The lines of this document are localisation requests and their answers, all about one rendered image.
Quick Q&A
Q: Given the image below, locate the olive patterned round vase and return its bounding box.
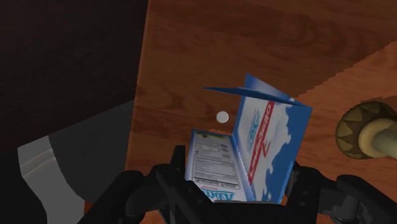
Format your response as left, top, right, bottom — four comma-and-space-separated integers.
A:
335, 101, 397, 160

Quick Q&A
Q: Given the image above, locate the blue and white carton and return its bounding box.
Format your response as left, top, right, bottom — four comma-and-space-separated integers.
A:
185, 73, 313, 204

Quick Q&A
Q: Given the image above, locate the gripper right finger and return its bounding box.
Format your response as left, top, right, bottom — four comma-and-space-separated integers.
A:
282, 161, 397, 224

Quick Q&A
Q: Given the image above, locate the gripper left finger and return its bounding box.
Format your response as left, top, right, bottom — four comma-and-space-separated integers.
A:
77, 144, 225, 224

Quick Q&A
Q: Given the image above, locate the small white round disc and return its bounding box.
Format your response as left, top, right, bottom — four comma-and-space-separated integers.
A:
216, 111, 230, 124

